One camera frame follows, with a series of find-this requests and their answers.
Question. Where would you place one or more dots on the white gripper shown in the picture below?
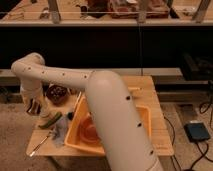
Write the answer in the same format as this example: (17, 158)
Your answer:
(32, 92)

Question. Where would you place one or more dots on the black striped eraser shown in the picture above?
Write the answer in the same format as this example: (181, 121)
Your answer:
(35, 107)

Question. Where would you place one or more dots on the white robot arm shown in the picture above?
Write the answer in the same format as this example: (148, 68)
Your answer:
(125, 141)

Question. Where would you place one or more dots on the white paper cup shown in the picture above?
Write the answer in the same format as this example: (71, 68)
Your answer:
(44, 113)

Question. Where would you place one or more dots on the small metal cup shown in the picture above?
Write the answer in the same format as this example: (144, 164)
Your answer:
(73, 91)

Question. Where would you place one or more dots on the dark brown bowl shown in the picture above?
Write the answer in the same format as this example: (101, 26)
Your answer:
(57, 94)

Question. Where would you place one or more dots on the gray cloth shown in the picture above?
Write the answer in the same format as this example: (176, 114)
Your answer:
(59, 131)

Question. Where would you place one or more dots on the small dark blue object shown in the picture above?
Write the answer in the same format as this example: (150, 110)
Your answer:
(70, 115)

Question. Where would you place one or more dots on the small wooden table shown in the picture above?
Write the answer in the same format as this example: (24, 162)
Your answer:
(145, 97)

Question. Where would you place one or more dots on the wooden chopstick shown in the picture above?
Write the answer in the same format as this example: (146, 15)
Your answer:
(77, 101)

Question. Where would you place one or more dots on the yellow plastic tub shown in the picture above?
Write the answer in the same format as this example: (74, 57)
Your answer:
(75, 133)

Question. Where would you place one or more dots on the orange plastic bowl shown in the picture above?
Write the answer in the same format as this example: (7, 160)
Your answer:
(87, 130)

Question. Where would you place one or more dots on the black power box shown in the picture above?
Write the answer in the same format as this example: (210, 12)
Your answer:
(196, 132)

